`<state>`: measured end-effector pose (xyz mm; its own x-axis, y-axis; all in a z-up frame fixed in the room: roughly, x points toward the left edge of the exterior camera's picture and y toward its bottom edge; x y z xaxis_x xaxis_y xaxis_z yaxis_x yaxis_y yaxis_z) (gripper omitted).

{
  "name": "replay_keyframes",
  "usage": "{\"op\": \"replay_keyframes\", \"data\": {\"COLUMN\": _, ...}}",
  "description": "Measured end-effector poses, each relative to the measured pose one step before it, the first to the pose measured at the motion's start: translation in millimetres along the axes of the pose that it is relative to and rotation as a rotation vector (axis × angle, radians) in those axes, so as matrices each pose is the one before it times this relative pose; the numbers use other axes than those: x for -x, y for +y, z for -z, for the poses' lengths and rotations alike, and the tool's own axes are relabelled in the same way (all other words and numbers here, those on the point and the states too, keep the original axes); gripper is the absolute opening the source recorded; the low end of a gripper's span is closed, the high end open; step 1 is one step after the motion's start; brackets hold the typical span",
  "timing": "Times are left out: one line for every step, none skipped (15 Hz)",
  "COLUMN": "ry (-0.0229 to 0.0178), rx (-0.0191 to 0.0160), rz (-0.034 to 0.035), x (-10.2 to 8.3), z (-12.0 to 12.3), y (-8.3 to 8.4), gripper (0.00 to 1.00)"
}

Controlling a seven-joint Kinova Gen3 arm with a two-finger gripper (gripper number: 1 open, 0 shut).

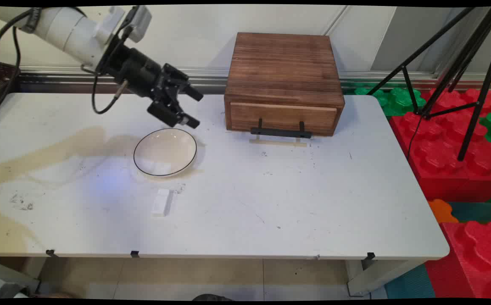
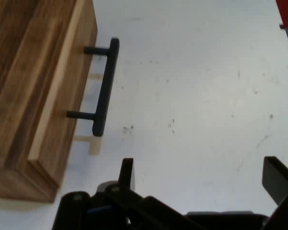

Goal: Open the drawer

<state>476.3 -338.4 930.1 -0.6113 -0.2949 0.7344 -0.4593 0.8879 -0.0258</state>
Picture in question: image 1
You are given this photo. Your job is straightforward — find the orange foam building block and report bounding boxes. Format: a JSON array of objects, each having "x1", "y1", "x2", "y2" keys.
[{"x1": 428, "y1": 199, "x2": 459, "y2": 224}]

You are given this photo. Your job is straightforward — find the dark wooden cabinet box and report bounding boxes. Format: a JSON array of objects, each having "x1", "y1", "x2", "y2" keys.
[{"x1": 224, "y1": 32, "x2": 346, "y2": 137}]

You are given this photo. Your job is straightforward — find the white ceramic cutlery rest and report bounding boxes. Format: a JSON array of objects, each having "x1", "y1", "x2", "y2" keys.
[{"x1": 151, "y1": 189, "x2": 173, "y2": 217}]

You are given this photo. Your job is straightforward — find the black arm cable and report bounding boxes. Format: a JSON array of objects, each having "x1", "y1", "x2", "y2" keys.
[{"x1": 0, "y1": 8, "x2": 128, "y2": 115}]

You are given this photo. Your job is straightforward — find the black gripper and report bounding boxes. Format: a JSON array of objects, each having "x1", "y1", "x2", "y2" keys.
[{"x1": 100, "y1": 42, "x2": 204, "y2": 129}]

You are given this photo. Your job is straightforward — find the white table leg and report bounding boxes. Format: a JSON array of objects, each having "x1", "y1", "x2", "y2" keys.
[{"x1": 346, "y1": 259, "x2": 425, "y2": 297}]

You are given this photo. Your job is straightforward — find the black tripod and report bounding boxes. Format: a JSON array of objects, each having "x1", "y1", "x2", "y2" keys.
[{"x1": 366, "y1": 6, "x2": 491, "y2": 161}]

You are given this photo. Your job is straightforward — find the red foam building block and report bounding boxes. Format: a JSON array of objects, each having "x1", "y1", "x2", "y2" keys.
[
  {"x1": 389, "y1": 88, "x2": 491, "y2": 202},
  {"x1": 425, "y1": 220, "x2": 491, "y2": 299}
]

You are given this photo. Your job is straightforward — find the aluminium wall rail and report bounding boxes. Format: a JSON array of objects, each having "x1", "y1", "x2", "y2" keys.
[{"x1": 17, "y1": 66, "x2": 491, "y2": 94}]

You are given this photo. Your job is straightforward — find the white plate with black rim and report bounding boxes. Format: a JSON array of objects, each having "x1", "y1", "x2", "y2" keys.
[{"x1": 133, "y1": 128, "x2": 198, "y2": 177}]

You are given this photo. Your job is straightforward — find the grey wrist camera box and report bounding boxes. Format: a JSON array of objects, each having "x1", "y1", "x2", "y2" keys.
[{"x1": 123, "y1": 6, "x2": 152, "y2": 43}]

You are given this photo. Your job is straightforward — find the thin black tripod cable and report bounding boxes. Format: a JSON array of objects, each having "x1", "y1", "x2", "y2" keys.
[{"x1": 407, "y1": 114, "x2": 424, "y2": 161}]

